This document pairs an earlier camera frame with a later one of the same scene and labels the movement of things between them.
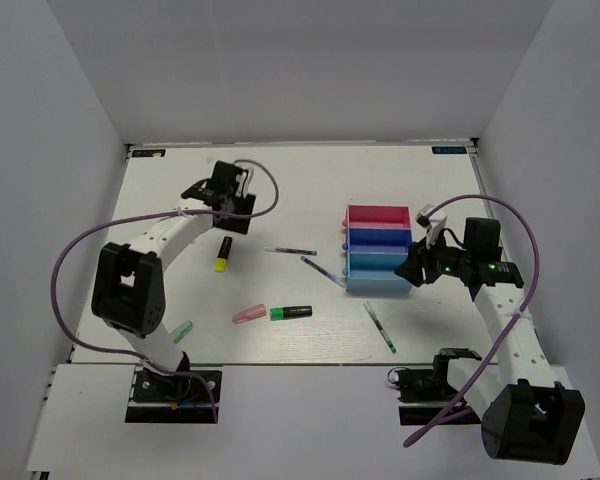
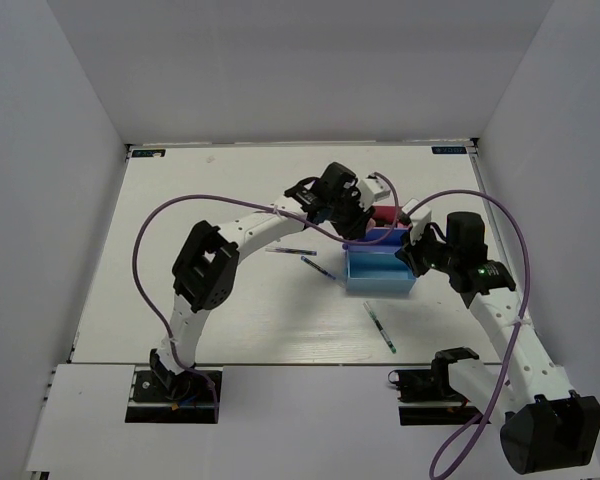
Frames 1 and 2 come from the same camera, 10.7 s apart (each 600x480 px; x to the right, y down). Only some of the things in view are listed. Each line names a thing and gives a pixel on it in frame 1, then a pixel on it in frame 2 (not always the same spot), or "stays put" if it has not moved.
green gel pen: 390,343 stays put
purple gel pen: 291,250 stays put
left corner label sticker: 148,153 stays put
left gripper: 239,225 to 357,229
